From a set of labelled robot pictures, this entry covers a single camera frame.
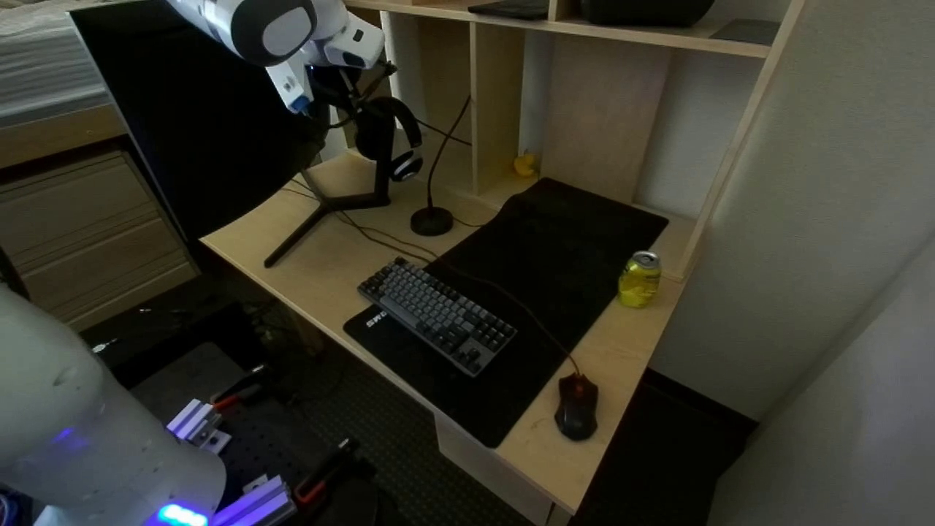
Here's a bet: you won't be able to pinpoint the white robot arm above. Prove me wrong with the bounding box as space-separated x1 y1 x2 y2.
0 0 382 526

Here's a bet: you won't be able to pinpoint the wooden desk hutch shelves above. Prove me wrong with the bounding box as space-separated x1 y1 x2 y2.
349 0 808 222

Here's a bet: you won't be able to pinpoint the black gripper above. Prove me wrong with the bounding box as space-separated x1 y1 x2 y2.
312 62 397 129

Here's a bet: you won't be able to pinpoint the grey mechanical keyboard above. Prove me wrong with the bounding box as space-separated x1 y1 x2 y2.
359 256 517 377

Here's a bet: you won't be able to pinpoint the small yellow rubber duck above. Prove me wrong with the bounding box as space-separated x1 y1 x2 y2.
515 148 539 178

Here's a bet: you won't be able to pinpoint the black computer mouse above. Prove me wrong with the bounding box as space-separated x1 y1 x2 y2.
555 374 600 440

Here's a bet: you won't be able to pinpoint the black curved monitor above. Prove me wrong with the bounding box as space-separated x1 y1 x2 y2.
71 0 328 243

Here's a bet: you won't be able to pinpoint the black bag on shelf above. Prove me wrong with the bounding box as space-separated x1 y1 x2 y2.
581 0 717 28

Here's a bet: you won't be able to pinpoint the wooden drawer cabinet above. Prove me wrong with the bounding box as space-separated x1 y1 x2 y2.
0 102 198 330

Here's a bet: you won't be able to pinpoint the black gooseneck desk microphone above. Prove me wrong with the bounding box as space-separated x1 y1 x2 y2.
410 102 471 237

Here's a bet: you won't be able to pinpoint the black desk mat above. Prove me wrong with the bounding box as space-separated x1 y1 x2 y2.
344 178 666 447

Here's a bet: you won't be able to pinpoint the yellow drink can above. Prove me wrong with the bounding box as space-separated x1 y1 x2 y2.
619 252 661 307

